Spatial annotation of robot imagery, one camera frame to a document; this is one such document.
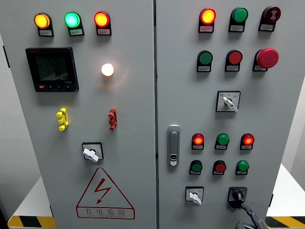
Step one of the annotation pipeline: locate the bright green lit lamp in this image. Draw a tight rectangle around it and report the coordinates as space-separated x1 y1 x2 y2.
64 11 85 37

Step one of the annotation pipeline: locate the white round lamp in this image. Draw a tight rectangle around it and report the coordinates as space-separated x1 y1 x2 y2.
101 62 115 77

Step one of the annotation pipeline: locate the small yellow handle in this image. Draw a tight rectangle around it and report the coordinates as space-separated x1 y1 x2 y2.
56 107 70 132

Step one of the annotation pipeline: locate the black display meter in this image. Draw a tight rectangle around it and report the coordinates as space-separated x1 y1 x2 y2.
25 46 80 93

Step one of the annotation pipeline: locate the red warning triangle sticker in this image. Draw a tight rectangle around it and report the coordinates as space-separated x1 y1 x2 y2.
76 167 136 220

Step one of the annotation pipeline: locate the white handle turn switch, large plate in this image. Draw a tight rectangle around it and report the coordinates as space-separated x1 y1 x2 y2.
215 90 241 113

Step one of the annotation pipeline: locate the black yellow striped tape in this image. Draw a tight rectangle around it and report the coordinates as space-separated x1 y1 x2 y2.
7 216 57 229
264 216 305 229

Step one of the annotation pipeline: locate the yellow round lamp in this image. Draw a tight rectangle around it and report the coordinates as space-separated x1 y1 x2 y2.
33 12 55 37

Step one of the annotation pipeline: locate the large red stop button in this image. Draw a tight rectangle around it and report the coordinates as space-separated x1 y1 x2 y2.
252 48 280 72

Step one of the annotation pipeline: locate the small red lamp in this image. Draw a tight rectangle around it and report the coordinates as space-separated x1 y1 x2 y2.
191 133 205 151
240 133 255 151

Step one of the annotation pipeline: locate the pale grey cabinet door with lock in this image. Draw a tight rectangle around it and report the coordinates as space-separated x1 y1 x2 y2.
155 0 305 229

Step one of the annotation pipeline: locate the large green unlit lamp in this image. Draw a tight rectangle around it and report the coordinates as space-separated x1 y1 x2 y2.
228 7 249 33

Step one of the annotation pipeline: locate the large red push button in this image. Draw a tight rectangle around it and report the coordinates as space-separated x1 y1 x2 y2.
224 49 244 72

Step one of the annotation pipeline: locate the small red handle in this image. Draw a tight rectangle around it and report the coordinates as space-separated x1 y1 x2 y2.
108 107 118 131

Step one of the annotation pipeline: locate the white handle turn switch, small plate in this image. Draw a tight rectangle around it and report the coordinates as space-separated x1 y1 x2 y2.
185 186 204 206

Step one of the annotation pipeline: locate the large red lit lamp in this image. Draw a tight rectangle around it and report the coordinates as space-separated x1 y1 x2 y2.
198 8 217 33

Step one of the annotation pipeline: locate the dark red buzzer lamp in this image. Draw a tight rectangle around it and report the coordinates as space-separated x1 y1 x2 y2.
258 6 282 32

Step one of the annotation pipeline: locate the small red push button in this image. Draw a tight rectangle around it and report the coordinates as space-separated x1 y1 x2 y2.
212 160 227 176

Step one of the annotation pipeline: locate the large green push button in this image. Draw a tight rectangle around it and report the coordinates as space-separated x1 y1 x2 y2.
196 50 214 73

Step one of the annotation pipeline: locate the white handle turn switch, plain plate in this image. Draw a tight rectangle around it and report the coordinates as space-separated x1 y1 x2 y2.
81 142 104 164

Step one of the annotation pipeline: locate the small green lamp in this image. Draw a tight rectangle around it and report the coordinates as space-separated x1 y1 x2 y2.
235 160 250 176
214 133 230 151

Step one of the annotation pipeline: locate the black knob turn switch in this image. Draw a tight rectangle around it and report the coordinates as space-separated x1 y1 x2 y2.
226 187 248 210

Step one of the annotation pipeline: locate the silver door lock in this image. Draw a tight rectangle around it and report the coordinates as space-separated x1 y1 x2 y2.
167 125 181 167

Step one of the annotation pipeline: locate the pale grey cabinet door with display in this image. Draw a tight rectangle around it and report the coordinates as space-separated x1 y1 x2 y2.
0 0 158 229

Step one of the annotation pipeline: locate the red round lamp beside green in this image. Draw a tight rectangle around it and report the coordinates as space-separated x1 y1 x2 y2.
93 10 112 36

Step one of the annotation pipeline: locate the small green push button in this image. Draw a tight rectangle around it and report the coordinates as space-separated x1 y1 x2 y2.
189 159 203 176

